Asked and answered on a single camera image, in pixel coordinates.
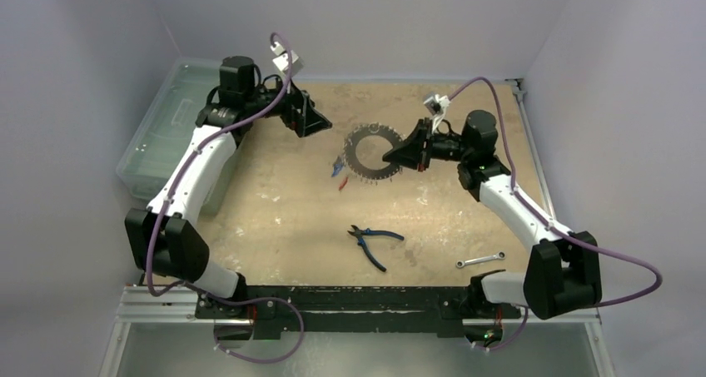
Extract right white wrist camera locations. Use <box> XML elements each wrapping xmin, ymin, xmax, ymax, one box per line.
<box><xmin>423</xmin><ymin>93</ymin><xmax>451</xmax><ymax>132</ymax></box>

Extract translucent green plastic box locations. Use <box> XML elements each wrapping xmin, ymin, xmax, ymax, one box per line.
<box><xmin>116</xmin><ymin>57</ymin><xmax>221</xmax><ymax>203</ymax></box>

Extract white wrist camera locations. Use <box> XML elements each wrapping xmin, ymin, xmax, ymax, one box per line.
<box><xmin>271</xmin><ymin>41</ymin><xmax>304</xmax><ymax>77</ymax></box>
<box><xmin>423</xmin><ymin>93</ymin><xmax>451</xmax><ymax>132</ymax></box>

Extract blue handled pliers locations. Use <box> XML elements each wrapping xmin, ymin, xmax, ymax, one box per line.
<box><xmin>346</xmin><ymin>226</ymin><xmax>405</xmax><ymax>273</ymax></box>

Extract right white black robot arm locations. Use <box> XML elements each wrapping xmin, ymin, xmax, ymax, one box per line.
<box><xmin>382</xmin><ymin>110</ymin><xmax>602</xmax><ymax>320</ymax></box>

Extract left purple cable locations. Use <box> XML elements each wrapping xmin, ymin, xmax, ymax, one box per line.
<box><xmin>144</xmin><ymin>31</ymin><xmax>306</xmax><ymax>365</ymax></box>

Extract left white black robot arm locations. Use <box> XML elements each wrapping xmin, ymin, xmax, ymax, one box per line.
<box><xmin>125</xmin><ymin>52</ymin><xmax>332</xmax><ymax>318</ymax></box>

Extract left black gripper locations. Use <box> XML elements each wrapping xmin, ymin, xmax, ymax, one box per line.
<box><xmin>246</xmin><ymin>72</ymin><xmax>332</xmax><ymax>137</ymax></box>

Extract aluminium frame rail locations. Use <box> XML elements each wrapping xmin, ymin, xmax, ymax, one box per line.
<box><xmin>100</xmin><ymin>287</ymin><xmax>614</xmax><ymax>376</ymax></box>

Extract red key tag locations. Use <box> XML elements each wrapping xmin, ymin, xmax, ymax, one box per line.
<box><xmin>338</xmin><ymin>176</ymin><xmax>349</xmax><ymax>191</ymax></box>

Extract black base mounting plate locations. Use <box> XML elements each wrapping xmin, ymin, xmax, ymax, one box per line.
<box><xmin>195</xmin><ymin>285</ymin><xmax>521</xmax><ymax>340</ymax></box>

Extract small silver wrench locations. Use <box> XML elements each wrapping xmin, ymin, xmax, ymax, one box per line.
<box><xmin>455</xmin><ymin>251</ymin><xmax>506</xmax><ymax>269</ymax></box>

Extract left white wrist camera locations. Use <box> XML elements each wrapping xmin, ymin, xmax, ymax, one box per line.
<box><xmin>271</xmin><ymin>41</ymin><xmax>304</xmax><ymax>77</ymax></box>

